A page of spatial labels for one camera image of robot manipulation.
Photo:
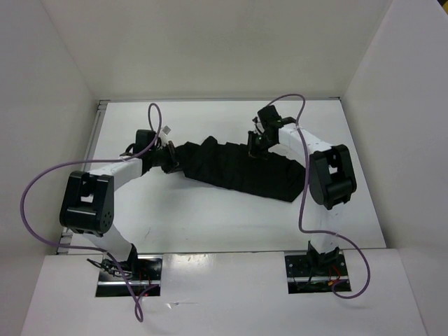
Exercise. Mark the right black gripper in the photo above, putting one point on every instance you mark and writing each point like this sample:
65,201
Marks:
253,152

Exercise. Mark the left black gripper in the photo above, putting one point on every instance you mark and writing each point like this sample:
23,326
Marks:
173,164

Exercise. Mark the black pleated skirt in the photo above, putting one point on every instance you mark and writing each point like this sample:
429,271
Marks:
229,166

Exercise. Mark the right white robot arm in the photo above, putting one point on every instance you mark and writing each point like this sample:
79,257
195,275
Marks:
329,183

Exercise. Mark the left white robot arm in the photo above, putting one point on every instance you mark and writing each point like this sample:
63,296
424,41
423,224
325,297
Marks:
88,205

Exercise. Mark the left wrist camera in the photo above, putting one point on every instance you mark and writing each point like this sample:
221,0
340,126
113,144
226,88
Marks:
145,136

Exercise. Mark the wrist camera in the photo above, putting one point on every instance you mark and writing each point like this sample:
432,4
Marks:
145,136
270,118

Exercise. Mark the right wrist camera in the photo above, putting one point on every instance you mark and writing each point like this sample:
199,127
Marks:
270,118

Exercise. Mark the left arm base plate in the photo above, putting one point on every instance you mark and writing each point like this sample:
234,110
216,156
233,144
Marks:
146,281

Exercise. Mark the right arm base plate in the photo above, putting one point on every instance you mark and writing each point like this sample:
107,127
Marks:
302,278

